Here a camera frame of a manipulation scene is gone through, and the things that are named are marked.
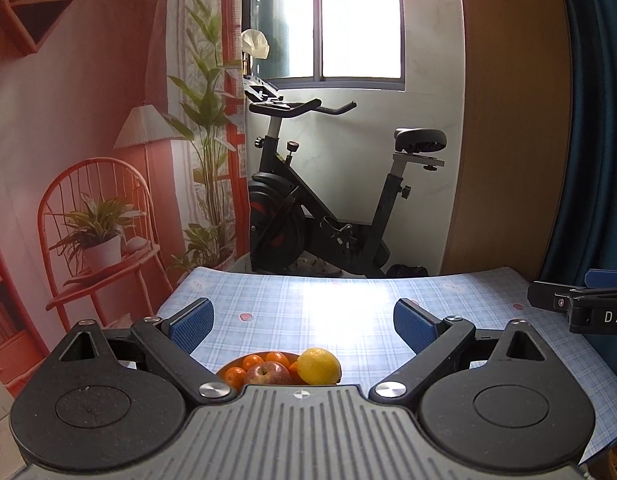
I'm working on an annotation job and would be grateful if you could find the red apple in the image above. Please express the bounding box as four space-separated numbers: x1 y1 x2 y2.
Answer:
245 364 292 387

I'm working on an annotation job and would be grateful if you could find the wooden wardrobe panel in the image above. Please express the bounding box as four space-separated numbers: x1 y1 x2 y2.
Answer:
441 0 573 278

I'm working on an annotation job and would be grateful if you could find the yellow lemon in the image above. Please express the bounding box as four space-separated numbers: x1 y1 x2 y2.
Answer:
297 347 342 386

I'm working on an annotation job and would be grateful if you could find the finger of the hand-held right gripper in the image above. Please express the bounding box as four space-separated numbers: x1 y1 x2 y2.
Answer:
573 268 617 301
527 280 587 312

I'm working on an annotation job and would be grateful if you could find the window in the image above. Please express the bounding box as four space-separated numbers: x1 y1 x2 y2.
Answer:
241 0 405 92

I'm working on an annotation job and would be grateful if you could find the black bag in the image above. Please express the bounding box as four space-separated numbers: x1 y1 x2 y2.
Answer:
386 263 429 278

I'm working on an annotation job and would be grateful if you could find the cream round plate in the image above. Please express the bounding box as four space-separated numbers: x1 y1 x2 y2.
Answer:
217 351 350 391

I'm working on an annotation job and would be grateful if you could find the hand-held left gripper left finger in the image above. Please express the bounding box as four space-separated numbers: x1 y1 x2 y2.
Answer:
48 298 238 405

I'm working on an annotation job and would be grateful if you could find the blue checkered tablecloth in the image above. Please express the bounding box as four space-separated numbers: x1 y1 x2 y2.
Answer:
156 266 617 461

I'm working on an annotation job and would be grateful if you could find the black exercise bike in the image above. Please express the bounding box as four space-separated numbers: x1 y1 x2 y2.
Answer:
241 74 447 278

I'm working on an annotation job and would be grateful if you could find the white crumpled cloth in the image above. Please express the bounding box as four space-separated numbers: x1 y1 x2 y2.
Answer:
240 30 270 59

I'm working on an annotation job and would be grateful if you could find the printed room wall backdrop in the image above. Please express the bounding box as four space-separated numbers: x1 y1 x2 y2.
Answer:
0 0 250 401

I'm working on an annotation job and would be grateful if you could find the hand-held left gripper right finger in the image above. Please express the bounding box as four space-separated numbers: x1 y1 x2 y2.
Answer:
369 298 563 405

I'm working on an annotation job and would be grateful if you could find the dark blue curtain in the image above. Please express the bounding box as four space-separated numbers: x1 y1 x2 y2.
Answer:
539 0 617 287

